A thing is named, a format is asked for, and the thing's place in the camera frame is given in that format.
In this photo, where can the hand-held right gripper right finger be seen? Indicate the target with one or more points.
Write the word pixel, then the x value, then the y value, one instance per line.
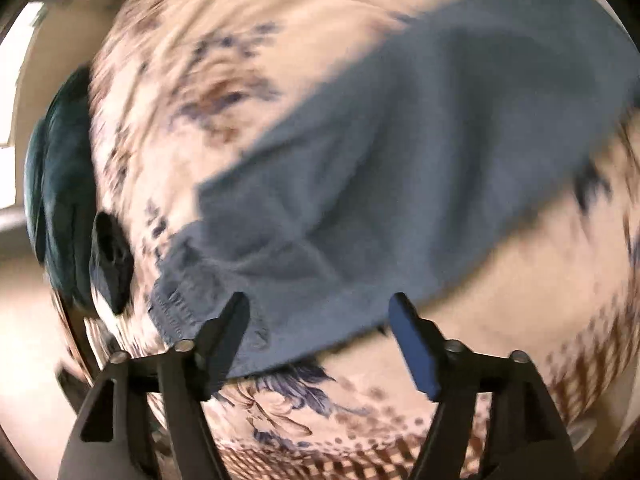
pixel 412 345

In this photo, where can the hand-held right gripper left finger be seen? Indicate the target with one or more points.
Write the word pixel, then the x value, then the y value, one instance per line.
pixel 231 327

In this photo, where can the blue denim pants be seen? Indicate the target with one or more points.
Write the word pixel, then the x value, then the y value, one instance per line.
pixel 375 160

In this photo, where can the floral printed bed sheet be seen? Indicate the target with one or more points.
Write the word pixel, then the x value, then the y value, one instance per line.
pixel 200 110

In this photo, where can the dark teal cloth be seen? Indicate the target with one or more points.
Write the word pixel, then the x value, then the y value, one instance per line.
pixel 60 185

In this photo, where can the bright window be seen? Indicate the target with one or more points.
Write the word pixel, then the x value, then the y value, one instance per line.
pixel 12 110

